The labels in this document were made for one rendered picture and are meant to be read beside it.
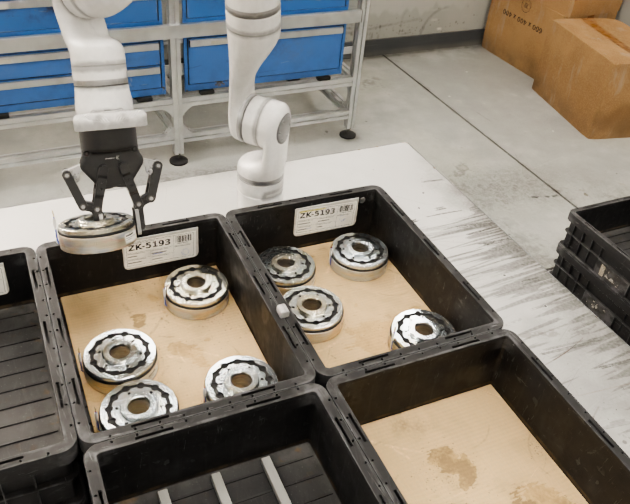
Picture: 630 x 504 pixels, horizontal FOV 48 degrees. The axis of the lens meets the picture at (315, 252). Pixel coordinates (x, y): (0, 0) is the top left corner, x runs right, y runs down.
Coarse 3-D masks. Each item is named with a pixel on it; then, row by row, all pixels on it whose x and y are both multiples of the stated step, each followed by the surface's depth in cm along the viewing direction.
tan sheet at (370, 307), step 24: (336, 288) 121; (360, 288) 122; (384, 288) 122; (408, 288) 123; (360, 312) 117; (384, 312) 117; (336, 336) 112; (360, 336) 112; (384, 336) 113; (336, 360) 108
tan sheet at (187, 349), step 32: (128, 288) 117; (160, 288) 118; (96, 320) 111; (128, 320) 111; (160, 320) 112; (192, 320) 112; (224, 320) 113; (160, 352) 106; (192, 352) 107; (224, 352) 107; (256, 352) 108; (192, 384) 102
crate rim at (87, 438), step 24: (216, 216) 118; (48, 264) 105; (48, 288) 101; (264, 288) 104; (288, 336) 99; (72, 360) 90; (72, 384) 89; (288, 384) 90; (72, 408) 84; (192, 408) 86; (216, 408) 86; (120, 432) 82
